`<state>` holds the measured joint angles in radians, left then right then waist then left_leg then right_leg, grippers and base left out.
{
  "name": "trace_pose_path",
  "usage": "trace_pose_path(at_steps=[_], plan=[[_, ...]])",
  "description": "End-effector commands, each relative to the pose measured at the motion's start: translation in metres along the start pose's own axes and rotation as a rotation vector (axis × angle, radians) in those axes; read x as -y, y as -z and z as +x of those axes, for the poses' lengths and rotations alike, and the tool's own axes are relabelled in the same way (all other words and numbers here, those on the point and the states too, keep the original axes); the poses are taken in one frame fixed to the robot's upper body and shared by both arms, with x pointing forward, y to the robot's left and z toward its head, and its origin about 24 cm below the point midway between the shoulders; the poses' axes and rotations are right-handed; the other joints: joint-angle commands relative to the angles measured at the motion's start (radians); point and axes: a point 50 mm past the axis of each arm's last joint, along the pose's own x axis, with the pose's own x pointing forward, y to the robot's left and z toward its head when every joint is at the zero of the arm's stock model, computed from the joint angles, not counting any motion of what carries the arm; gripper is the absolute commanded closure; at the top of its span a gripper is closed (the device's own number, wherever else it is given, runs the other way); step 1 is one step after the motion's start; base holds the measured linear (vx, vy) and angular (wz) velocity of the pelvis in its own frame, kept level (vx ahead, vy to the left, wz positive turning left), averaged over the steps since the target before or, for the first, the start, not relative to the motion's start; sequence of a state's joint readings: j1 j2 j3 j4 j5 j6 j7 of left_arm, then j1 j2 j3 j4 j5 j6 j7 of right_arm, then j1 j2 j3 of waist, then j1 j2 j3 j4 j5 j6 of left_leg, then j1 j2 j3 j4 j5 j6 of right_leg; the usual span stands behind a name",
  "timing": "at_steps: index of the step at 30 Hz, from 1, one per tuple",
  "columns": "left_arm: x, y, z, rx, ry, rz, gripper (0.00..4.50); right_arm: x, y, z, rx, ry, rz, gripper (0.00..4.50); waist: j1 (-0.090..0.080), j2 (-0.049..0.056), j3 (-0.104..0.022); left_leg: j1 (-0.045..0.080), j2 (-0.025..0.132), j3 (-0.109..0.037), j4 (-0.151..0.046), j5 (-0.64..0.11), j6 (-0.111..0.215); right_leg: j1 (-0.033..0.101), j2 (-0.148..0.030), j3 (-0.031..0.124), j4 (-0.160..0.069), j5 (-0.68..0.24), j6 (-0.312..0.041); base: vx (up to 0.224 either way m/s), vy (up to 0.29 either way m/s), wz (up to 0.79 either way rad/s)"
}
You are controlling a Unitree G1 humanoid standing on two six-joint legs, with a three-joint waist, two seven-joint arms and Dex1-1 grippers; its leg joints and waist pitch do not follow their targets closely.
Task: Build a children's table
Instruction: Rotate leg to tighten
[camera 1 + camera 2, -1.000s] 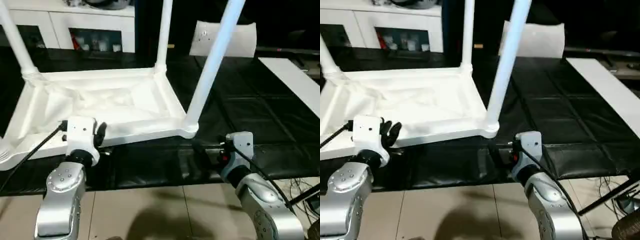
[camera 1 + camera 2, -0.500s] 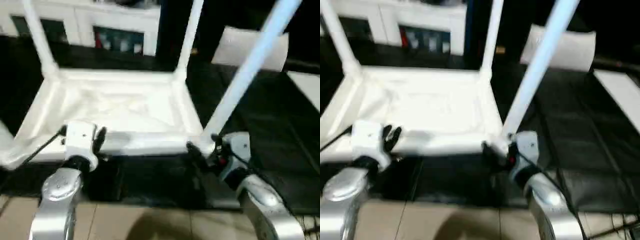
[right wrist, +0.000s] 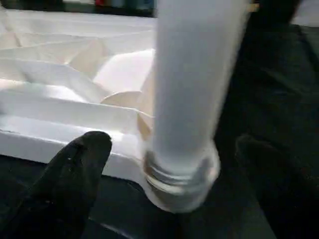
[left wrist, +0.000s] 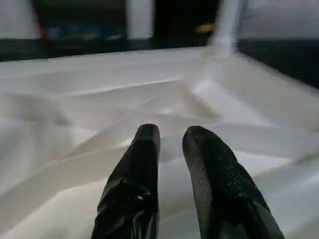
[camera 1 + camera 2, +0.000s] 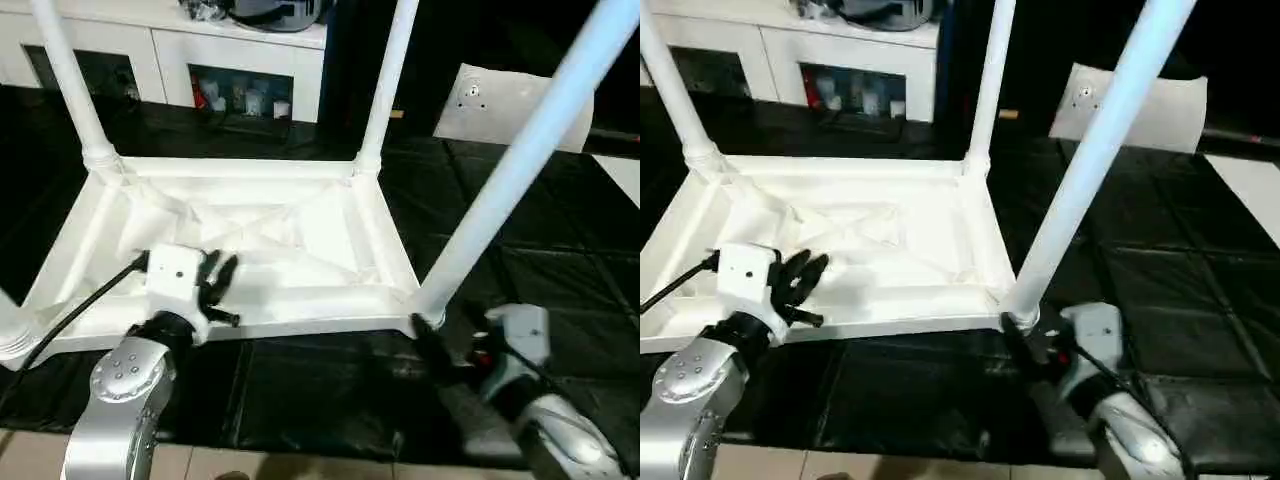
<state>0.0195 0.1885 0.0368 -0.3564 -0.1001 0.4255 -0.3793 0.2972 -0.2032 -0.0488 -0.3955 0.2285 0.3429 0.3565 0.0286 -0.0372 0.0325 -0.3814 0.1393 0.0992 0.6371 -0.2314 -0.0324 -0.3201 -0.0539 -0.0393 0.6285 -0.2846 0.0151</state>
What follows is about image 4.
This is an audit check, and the black padded mat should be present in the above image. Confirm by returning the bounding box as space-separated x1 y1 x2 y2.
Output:
0 37 319 89

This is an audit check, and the white plastic table leg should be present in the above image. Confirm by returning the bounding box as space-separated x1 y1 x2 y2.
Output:
210 0 242 52

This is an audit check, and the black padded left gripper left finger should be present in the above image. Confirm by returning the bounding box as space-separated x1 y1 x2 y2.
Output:
90 123 162 239

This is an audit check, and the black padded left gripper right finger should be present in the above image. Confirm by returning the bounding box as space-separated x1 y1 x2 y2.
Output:
181 125 285 239

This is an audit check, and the white plastic table top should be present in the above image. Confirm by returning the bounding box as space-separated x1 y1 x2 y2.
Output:
0 45 319 239

